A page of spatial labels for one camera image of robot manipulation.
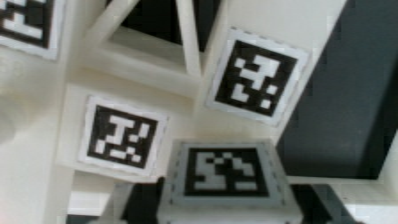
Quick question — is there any white tagged cube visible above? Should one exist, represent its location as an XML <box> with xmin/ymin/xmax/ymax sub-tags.
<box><xmin>156</xmin><ymin>140</ymin><xmax>302</xmax><ymax>224</ymax></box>

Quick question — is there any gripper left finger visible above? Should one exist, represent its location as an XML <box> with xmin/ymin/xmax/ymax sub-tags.
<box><xmin>110</xmin><ymin>179</ymin><xmax>163</xmax><ymax>224</ymax></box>

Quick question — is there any white U-shaped obstacle fence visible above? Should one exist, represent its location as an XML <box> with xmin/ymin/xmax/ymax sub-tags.
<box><xmin>287</xmin><ymin>134</ymin><xmax>398</xmax><ymax>224</ymax></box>

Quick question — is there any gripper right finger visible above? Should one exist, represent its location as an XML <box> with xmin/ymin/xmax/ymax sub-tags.
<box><xmin>291</xmin><ymin>184</ymin><xmax>364</xmax><ymax>224</ymax></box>

